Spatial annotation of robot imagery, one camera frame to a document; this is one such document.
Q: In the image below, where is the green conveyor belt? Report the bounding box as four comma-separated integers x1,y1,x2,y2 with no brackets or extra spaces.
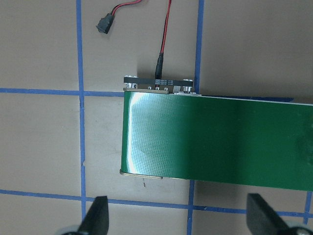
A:
120,76,313,191

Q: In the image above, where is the red black power cable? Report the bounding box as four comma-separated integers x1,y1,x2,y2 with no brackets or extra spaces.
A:
96,0,173,79

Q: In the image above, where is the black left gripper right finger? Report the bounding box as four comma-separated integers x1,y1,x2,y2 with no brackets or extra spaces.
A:
246,193,292,235

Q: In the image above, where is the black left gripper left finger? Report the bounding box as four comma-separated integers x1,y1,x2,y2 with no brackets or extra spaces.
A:
77,196,109,235

